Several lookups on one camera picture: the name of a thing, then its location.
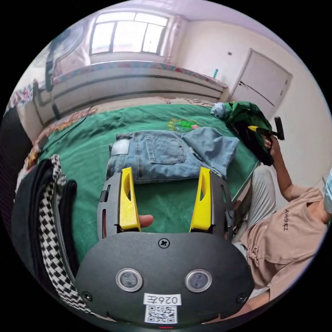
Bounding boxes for person's left hand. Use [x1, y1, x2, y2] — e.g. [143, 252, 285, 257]
[138, 214, 154, 228]

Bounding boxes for person's body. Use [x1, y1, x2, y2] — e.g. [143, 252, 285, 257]
[231, 166, 332, 312]

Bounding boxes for person's right hand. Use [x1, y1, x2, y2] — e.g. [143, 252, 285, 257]
[264, 136, 280, 158]

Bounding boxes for black cable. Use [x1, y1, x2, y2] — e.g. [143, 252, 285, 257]
[38, 107, 97, 152]

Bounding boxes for pink curtain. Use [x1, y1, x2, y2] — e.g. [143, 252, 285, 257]
[165, 15, 188, 58]

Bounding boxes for white door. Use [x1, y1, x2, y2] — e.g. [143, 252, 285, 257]
[230, 47, 294, 120]

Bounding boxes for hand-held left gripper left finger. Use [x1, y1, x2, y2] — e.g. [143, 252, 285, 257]
[119, 167, 141, 232]

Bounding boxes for pale blue garment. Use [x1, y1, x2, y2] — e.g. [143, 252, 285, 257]
[210, 102, 230, 119]

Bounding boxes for green and black jacket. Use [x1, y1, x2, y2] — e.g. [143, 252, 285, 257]
[224, 100, 275, 167]

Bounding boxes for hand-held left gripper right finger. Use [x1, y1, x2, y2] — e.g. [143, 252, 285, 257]
[189, 167, 212, 233]

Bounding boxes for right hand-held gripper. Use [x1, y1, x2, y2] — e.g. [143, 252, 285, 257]
[247, 125, 280, 142]

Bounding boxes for light blue jeans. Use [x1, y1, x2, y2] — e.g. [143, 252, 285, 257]
[105, 126, 241, 185]

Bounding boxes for platform with floral sheet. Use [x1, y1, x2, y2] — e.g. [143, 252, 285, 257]
[50, 60, 229, 111]

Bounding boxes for pile of clothes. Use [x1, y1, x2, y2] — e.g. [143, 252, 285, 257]
[11, 154, 92, 315]

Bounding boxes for bed with green quilt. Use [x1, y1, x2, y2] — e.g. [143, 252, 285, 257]
[25, 96, 261, 262]

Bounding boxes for window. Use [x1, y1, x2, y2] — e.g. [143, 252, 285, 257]
[89, 11, 169, 57]

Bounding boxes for person's right forearm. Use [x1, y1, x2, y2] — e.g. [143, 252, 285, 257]
[270, 148, 303, 202]

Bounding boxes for standing fan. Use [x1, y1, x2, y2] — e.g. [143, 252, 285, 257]
[44, 25, 86, 120]

